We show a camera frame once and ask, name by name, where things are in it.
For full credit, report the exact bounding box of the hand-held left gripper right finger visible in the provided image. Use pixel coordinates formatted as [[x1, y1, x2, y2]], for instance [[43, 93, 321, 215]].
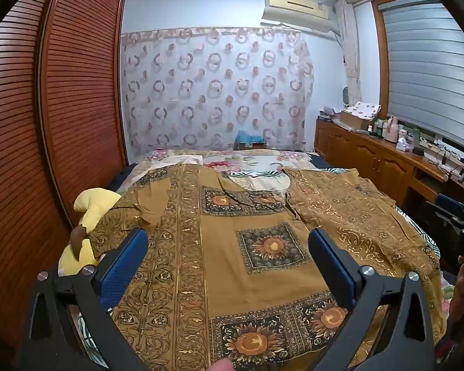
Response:
[[307, 228, 436, 371]]

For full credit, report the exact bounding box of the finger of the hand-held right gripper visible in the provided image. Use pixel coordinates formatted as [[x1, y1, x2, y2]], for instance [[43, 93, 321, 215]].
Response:
[[423, 193, 464, 240]]

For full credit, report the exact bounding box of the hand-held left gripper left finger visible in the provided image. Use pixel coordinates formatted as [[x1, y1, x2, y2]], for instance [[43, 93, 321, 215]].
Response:
[[17, 227, 149, 371]]

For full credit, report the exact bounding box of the brown sunflower print garment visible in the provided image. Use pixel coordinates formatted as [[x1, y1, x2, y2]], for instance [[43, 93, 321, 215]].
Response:
[[89, 164, 449, 371]]

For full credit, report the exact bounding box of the person's left hand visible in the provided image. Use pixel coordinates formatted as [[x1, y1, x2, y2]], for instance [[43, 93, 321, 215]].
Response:
[[207, 359, 236, 371]]

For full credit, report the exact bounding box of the yellow plush toy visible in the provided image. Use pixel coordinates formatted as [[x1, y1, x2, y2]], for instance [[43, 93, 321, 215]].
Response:
[[58, 187, 122, 277]]

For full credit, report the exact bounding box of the wooden cabinet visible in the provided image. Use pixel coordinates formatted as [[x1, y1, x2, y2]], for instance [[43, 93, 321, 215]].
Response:
[[314, 118, 464, 217]]

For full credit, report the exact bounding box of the navy bed sheet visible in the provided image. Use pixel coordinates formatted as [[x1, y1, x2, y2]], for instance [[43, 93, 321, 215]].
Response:
[[114, 151, 350, 194]]

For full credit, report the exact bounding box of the floral cloth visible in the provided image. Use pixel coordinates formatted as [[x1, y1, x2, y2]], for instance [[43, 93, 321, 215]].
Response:
[[348, 101, 382, 120]]

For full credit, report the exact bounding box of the cardboard box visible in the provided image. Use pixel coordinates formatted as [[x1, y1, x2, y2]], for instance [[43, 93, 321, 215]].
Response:
[[338, 110, 372, 131]]

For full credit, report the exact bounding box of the grey window blind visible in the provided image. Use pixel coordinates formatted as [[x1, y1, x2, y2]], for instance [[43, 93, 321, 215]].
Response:
[[381, 2, 464, 145]]

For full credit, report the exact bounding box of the floral blanket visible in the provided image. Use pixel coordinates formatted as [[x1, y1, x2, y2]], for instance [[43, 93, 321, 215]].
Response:
[[139, 149, 321, 194]]

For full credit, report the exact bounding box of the wooden louvered wardrobe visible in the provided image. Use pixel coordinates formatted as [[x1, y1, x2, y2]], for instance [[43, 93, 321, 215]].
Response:
[[0, 0, 129, 356]]

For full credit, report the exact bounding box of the blue box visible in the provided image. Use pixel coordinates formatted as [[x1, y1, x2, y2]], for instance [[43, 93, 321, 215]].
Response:
[[234, 130, 266, 151]]

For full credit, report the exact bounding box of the cream window curtain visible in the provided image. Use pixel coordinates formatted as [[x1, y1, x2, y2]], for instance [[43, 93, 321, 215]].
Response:
[[334, 0, 363, 108]]

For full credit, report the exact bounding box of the circle patterned curtain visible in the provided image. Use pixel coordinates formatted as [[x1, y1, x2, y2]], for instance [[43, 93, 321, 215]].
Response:
[[120, 27, 316, 153]]

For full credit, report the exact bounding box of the cream air conditioner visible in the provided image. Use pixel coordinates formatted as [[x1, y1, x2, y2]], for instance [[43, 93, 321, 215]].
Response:
[[261, 0, 340, 35]]

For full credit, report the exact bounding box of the wooden window frame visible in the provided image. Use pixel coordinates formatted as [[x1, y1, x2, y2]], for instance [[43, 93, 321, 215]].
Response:
[[370, 0, 464, 118]]

